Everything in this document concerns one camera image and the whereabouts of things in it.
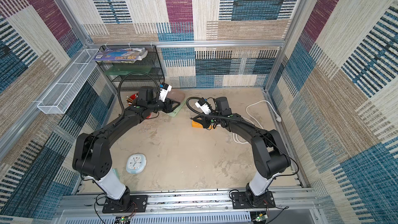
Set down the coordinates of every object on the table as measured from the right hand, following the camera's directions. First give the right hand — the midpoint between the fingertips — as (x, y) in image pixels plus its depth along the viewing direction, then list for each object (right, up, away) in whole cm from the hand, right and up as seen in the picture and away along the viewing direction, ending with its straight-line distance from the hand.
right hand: (197, 119), depth 87 cm
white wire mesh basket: (-62, +11, -16) cm, 65 cm away
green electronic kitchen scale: (-11, +4, -5) cm, 13 cm away
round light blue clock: (-32, -23, -4) cm, 40 cm away
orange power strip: (-1, -5, +13) cm, 13 cm away
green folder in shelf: (-45, +30, +11) cm, 55 cm away
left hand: (-11, +10, 0) cm, 15 cm away
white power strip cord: (+54, 0, +19) cm, 57 cm away
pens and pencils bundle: (-42, +11, +9) cm, 44 cm away
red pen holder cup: (-39, +13, +9) cm, 42 cm away
